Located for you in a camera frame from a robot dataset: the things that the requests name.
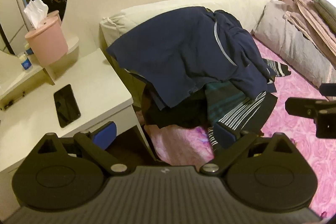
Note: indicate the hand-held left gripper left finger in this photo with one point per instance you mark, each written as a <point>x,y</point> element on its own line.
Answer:
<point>106,132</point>

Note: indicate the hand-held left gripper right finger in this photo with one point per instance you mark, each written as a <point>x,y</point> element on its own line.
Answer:
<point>224,134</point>

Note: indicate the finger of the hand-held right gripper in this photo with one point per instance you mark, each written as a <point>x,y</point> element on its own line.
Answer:
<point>302,106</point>
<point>329,89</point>

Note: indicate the navy blue garment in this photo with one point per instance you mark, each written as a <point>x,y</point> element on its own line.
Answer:
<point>178,50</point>

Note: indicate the dark teal striped garment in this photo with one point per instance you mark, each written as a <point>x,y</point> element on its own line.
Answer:
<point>236,108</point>

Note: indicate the black smartphone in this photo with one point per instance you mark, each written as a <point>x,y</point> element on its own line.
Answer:
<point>67,106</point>

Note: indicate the white nightstand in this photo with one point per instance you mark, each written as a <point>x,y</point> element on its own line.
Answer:
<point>105,82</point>

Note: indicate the pink floral bed sheet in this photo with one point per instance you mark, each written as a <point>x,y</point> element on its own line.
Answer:
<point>288,161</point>

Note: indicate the grey pillow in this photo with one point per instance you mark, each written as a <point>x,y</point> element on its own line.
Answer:
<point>286,40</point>

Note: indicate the pink folded blanket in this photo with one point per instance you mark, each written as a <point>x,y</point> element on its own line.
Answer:
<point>309,22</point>

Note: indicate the grey-green pillow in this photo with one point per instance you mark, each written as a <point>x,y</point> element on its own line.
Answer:
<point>325,8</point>

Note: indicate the white dressing table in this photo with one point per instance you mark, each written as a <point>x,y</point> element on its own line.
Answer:
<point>15,82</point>

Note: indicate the small plastic bottle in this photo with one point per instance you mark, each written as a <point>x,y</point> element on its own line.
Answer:
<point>25,62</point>

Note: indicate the pink tissue bin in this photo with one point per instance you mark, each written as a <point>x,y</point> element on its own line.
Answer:
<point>47,43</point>

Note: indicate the white tissue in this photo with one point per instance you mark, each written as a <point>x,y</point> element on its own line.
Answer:
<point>35,11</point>

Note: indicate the cream headboard cushion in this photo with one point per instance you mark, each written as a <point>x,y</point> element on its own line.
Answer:
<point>170,2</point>

